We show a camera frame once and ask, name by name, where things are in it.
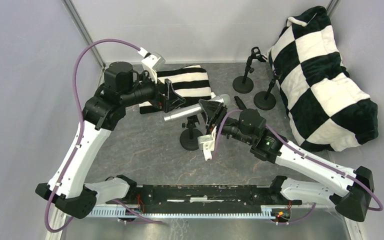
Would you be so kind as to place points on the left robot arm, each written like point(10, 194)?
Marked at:
point(122, 87)

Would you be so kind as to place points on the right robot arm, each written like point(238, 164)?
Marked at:
point(349, 191)

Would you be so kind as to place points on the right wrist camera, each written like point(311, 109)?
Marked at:
point(206, 143)

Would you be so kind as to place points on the black mic stand front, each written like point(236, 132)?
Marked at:
point(189, 137)

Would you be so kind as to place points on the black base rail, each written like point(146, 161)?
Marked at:
point(204, 199)

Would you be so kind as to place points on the black microphone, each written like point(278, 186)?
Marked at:
point(240, 104)

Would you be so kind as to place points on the silver microphone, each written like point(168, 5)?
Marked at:
point(195, 109)

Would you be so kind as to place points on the checkered black white bag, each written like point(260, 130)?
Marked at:
point(327, 111)

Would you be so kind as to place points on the metal corner post left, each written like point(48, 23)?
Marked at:
point(82, 29)

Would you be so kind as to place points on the striped black white cloth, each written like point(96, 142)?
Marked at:
point(191, 82)

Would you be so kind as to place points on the black mic stand back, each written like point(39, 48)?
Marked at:
point(243, 84)

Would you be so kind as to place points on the black mic stand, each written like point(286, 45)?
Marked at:
point(265, 100)
point(189, 137)
point(243, 84)

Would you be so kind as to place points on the black mic stand right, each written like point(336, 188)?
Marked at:
point(265, 100)

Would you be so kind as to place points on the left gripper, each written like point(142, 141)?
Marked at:
point(162, 97)

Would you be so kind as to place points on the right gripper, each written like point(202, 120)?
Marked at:
point(214, 117)

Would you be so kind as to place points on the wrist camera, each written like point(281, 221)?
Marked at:
point(152, 63)
point(206, 143)

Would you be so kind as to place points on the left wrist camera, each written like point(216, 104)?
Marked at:
point(152, 63)

